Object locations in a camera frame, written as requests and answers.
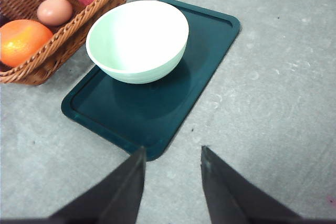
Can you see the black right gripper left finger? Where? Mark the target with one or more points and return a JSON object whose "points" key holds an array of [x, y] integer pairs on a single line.
{"points": [[116, 198]]}

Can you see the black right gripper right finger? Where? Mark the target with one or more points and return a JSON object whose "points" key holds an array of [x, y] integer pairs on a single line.
{"points": [[236, 199]]}

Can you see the light green ceramic bowl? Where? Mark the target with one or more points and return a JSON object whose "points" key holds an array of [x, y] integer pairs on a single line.
{"points": [[137, 42]]}

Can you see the brown egg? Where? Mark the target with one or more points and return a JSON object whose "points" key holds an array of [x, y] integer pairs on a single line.
{"points": [[54, 12]]}

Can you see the dark teal rectangular tray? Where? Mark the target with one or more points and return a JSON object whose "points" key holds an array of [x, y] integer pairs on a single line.
{"points": [[153, 115]]}

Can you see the orange fruit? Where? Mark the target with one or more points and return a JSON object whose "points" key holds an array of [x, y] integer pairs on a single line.
{"points": [[20, 39]]}

